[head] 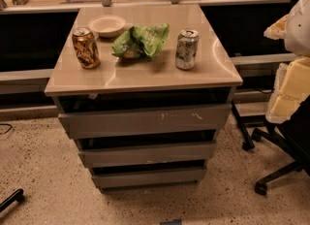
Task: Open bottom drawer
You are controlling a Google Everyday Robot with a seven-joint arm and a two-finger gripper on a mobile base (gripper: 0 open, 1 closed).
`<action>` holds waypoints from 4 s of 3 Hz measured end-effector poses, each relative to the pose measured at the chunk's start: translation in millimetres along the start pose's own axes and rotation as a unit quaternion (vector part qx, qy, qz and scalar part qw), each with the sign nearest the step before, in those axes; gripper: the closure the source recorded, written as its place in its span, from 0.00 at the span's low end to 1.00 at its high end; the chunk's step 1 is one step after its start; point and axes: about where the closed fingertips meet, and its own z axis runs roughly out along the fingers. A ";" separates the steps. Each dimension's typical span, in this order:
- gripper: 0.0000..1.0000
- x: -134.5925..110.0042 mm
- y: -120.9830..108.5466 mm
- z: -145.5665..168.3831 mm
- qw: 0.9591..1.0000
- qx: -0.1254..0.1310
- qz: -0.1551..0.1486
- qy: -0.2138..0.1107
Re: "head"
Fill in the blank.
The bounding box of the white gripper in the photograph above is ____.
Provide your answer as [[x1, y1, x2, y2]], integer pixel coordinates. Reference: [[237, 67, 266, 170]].
[[263, 15, 310, 124]]

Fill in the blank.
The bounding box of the grey bottom drawer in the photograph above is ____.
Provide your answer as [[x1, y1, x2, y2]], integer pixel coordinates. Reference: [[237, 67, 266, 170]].
[[92, 168, 206, 188]]

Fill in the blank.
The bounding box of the grey drawer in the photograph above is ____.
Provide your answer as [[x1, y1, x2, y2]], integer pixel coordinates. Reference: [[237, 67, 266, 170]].
[[59, 104, 231, 139], [92, 168, 206, 188], [78, 141, 216, 168]]

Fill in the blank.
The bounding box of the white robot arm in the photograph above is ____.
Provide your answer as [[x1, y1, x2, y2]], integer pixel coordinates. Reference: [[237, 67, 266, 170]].
[[263, 0, 310, 124]]

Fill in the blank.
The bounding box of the grey top drawer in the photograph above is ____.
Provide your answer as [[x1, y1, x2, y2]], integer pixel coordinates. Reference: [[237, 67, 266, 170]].
[[59, 104, 231, 139]]

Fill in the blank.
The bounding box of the grey drawer cabinet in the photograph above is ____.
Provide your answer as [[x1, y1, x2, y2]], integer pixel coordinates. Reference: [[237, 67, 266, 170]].
[[46, 5, 242, 177]]

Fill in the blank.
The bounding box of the grey middle drawer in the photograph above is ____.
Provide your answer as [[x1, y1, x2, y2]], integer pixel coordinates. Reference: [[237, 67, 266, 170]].
[[78, 141, 216, 168]]

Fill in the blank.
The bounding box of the white green soda can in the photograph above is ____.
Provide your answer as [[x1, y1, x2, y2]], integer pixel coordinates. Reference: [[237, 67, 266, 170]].
[[175, 29, 199, 70]]

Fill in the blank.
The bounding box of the black office chair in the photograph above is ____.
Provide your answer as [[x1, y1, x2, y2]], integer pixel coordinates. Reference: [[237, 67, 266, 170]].
[[251, 97, 310, 195]]

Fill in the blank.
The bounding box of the black metal desk leg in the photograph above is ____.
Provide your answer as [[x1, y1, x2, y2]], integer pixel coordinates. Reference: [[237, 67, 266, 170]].
[[231, 102, 255, 151]]

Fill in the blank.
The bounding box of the green chip bag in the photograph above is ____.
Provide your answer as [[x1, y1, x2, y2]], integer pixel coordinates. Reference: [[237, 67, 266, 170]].
[[111, 23, 170, 59]]

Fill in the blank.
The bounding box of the white paper bowl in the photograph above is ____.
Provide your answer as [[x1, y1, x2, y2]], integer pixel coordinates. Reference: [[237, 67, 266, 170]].
[[88, 15, 126, 38]]

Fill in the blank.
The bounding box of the orange soda can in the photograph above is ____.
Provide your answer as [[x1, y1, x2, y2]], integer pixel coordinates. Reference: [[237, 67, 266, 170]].
[[72, 27, 100, 69]]

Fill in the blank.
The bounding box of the black chair leg left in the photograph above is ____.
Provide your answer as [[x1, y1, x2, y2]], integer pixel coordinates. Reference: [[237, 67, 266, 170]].
[[0, 188, 25, 212]]

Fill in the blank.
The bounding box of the long desk with rail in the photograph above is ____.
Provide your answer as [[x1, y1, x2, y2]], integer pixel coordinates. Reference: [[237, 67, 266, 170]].
[[0, 0, 310, 121]]

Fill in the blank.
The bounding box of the black floor cable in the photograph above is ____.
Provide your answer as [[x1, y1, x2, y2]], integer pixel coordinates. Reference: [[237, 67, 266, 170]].
[[0, 122, 14, 136]]

